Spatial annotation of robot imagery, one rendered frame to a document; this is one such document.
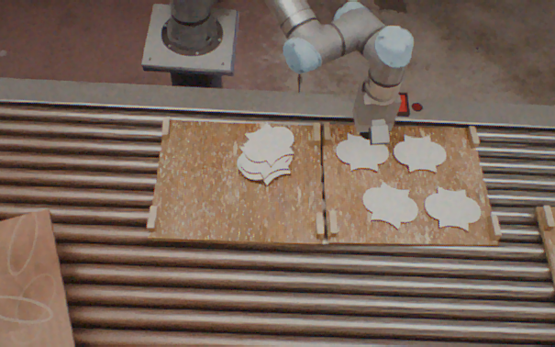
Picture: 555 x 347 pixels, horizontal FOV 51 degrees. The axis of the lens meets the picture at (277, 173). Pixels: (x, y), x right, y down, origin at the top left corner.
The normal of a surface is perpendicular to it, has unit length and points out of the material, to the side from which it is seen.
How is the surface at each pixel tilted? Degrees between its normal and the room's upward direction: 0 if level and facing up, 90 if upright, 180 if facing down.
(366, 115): 90
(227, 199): 0
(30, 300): 0
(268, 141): 0
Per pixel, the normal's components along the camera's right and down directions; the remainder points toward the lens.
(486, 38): 0.05, -0.55
